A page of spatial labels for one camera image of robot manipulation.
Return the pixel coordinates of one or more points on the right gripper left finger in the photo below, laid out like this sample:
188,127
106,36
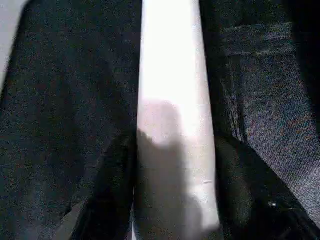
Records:
112,195

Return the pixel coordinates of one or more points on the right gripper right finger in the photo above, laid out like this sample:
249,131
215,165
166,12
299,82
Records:
250,200

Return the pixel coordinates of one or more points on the white plastic table leg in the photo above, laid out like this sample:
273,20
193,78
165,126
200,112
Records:
175,62

